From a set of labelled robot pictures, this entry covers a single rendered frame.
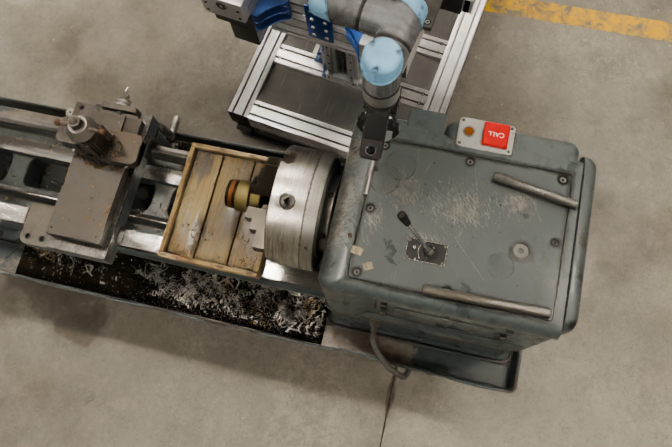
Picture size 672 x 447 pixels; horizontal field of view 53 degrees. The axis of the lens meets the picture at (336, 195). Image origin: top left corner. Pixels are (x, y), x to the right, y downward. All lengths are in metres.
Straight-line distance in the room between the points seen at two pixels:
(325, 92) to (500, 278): 1.51
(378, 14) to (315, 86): 1.61
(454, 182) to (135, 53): 2.11
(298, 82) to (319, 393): 1.28
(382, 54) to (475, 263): 0.57
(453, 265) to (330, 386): 1.32
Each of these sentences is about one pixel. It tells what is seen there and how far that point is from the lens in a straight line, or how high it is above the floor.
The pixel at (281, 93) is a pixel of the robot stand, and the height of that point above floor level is 0.21.
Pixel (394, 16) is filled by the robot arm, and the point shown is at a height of 1.68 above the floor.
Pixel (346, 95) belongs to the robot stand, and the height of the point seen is 0.21.
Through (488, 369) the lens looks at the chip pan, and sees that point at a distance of 2.26.
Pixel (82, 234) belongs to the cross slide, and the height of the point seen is 0.97.
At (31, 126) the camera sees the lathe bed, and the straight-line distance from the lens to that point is 2.34.
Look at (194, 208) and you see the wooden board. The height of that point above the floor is 0.88.
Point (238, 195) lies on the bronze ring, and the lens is 1.77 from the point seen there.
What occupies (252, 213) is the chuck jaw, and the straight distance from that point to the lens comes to 1.76.
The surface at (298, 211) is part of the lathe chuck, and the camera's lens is 1.61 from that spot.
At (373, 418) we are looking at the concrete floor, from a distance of 2.77.
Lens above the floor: 2.77
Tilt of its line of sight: 72 degrees down
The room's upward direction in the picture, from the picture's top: 10 degrees counter-clockwise
